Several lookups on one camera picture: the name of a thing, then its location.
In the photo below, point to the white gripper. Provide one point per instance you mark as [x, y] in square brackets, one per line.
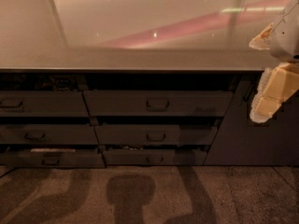
[286, 40]

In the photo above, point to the grey drawer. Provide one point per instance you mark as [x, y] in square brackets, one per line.
[48, 135]
[158, 103]
[42, 104]
[78, 158]
[145, 135]
[151, 157]

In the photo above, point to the grey cabinet side panel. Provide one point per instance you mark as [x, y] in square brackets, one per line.
[239, 141]

